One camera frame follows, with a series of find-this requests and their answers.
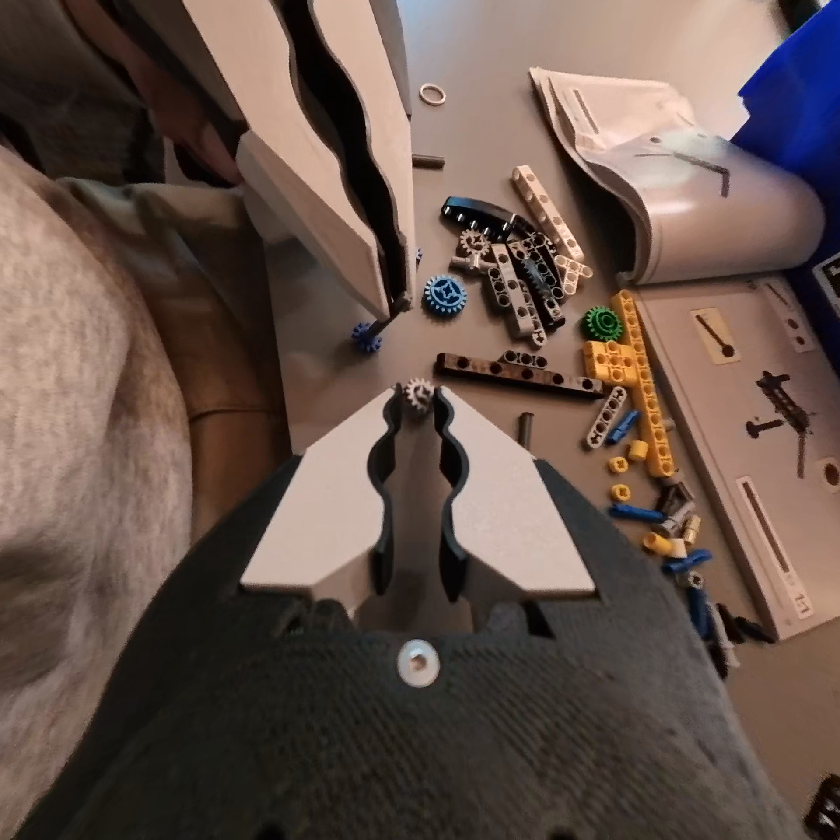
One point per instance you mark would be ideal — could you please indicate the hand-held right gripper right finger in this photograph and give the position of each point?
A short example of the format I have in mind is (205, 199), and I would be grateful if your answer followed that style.
(518, 525)

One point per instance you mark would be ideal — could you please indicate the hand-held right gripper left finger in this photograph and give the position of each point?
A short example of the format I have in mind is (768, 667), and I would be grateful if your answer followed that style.
(315, 512)

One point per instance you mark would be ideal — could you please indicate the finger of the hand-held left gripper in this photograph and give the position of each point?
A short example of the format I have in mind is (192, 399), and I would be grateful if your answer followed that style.
(387, 98)
(275, 118)

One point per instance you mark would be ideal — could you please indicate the small grey lego gear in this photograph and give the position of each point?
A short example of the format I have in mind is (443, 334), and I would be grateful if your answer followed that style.
(418, 392)

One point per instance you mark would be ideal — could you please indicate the small blue lego gear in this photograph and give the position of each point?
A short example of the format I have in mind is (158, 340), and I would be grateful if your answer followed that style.
(366, 337)

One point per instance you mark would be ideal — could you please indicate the black lego axle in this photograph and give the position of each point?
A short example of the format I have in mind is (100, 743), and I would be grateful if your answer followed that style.
(387, 318)

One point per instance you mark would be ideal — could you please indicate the person's left forearm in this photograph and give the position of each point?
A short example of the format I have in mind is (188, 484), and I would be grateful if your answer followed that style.
(65, 79)

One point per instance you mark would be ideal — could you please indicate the dark grey lego axle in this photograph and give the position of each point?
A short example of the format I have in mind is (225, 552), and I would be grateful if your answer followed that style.
(526, 430)

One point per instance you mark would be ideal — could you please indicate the yellow lego bush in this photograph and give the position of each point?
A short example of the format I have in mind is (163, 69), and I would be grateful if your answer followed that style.
(618, 464)
(638, 451)
(620, 491)

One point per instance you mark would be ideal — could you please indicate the pile of small lego pins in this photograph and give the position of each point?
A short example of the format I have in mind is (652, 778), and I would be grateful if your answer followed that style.
(633, 513)

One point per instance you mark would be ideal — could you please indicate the long blue lego pin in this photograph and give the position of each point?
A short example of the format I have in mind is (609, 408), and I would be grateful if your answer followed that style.
(620, 428)

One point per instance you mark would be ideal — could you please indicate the long black lego beam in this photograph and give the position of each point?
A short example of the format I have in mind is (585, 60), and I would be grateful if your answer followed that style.
(518, 380)

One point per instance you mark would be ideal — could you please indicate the black curved lego beam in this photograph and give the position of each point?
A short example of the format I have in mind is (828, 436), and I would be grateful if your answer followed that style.
(489, 220)

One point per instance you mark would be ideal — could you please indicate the thin grey lego beam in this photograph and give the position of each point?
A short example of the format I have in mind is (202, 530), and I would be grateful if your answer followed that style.
(613, 397)

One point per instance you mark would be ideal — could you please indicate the dark grey short lego beam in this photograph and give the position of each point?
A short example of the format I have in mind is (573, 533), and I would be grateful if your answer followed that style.
(525, 358)

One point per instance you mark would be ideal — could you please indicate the long white lego beam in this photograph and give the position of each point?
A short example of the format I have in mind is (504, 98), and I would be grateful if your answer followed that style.
(535, 193)

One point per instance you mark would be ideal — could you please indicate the long yellow lego beam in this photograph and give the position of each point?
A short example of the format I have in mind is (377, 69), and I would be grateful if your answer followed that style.
(646, 394)

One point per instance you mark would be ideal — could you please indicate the grey lego pin connector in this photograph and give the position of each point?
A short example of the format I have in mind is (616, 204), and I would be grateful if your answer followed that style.
(469, 262)

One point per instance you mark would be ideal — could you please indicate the yellow angled lego beam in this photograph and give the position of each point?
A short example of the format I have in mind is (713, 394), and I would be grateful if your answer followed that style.
(594, 351)

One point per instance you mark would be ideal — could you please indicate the light grey lego beam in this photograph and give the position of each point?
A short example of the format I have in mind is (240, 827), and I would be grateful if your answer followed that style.
(520, 318)

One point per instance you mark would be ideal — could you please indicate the green lego gear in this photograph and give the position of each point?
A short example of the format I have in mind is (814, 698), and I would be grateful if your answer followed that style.
(592, 321)

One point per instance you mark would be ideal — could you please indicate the lego instruction booklet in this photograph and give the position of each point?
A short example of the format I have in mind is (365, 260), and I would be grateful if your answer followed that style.
(709, 394)

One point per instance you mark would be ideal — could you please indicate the small white lego beam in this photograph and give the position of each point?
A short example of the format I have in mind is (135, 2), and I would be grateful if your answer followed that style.
(569, 262)

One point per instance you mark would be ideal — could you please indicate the beige trousers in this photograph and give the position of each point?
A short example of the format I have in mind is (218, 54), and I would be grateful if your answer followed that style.
(197, 295)

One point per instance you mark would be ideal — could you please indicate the blue bin with tag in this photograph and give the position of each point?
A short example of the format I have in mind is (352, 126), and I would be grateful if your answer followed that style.
(794, 98)

